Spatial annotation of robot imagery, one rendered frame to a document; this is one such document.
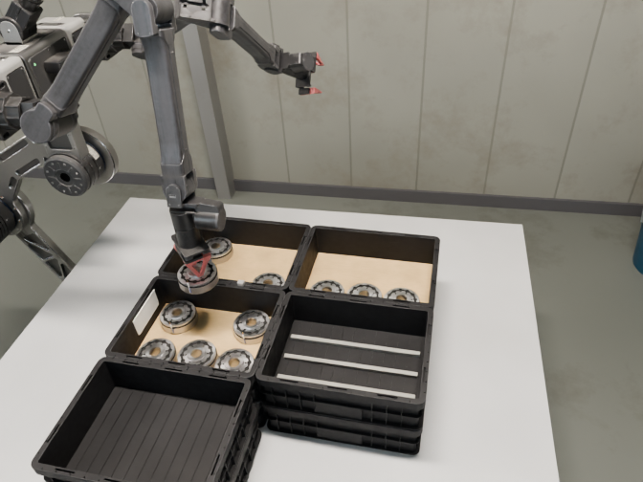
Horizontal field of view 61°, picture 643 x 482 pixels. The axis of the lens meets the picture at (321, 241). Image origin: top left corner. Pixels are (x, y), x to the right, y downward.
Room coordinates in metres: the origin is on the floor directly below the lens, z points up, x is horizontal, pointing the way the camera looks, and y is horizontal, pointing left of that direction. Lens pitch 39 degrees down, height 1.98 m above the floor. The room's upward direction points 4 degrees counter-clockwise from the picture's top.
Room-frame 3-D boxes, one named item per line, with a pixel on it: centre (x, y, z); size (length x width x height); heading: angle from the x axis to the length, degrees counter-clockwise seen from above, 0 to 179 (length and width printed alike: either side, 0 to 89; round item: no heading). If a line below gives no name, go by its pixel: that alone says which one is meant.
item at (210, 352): (0.94, 0.35, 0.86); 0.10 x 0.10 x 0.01
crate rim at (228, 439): (0.70, 0.42, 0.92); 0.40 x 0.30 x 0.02; 75
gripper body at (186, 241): (1.06, 0.33, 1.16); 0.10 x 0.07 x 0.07; 29
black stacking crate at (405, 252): (1.18, -0.13, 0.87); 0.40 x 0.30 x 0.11; 75
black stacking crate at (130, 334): (0.99, 0.34, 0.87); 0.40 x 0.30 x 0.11; 75
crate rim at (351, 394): (0.89, -0.05, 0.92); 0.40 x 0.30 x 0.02; 75
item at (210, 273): (1.06, 0.33, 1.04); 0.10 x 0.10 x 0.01
